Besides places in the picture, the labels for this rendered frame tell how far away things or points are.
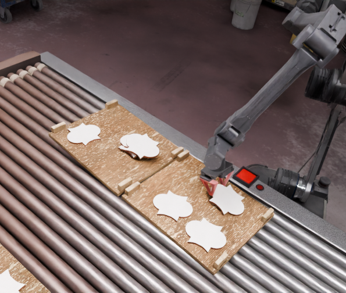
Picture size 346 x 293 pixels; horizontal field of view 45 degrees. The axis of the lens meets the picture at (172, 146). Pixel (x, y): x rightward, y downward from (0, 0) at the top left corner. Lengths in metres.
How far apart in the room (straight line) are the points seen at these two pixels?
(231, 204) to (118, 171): 0.42
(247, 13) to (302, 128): 1.82
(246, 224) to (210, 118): 2.09
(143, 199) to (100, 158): 0.25
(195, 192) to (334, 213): 1.68
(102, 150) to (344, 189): 2.08
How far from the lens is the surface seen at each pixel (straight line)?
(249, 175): 1.65
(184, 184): 1.53
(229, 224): 1.45
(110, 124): 1.75
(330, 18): 1.27
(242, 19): 5.05
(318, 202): 2.71
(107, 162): 1.58
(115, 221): 1.43
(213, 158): 1.32
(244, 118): 1.32
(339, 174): 3.38
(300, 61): 1.25
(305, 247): 1.51
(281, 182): 2.49
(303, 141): 3.54
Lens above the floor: 2.02
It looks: 40 degrees down
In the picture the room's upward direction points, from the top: 10 degrees clockwise
